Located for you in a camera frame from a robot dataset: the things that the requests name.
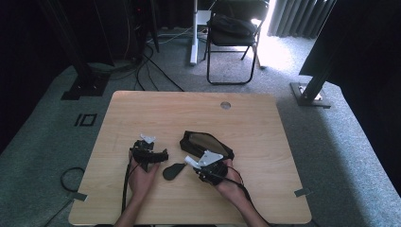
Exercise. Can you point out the black bag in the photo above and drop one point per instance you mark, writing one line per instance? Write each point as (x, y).
(231, 25)

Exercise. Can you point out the person's left hand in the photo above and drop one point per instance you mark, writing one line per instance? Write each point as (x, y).
(140, 181)

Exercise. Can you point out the grey curtain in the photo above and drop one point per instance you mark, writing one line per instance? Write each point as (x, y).
(299, 19)

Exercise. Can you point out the black sunglasses case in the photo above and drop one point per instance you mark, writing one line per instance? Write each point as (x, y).
(189, 148)

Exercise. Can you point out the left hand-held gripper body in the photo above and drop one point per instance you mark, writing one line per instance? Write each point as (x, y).
(145, 154)

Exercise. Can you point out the black metal stand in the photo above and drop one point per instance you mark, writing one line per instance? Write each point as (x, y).
(85, 85)
(310, 94)

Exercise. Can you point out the person's right hand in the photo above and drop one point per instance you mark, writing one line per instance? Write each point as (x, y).
(231, 189)

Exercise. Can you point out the black case lid piece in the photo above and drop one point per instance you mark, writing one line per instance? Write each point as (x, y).
(172, 171)

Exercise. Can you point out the black curtain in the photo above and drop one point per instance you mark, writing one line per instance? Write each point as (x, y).
(362, 38)

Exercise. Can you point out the white desk leg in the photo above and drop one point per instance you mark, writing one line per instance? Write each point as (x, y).
(194, 47)

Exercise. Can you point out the grey tape piece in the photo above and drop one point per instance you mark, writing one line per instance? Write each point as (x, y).
(302, 192)
(78, 196)

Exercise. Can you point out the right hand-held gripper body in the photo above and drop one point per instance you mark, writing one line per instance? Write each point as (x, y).
(212, 171)

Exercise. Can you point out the black folding chair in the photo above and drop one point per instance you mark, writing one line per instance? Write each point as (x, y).
(230, 41)

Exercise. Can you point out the dark computer tower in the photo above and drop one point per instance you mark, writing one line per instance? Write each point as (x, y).
(138, 28)

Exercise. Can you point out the black floor tape mark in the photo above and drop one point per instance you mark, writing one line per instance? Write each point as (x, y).
(85, 120)

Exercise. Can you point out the grey round table grommet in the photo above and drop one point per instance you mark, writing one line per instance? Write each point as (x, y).
(225, 105)

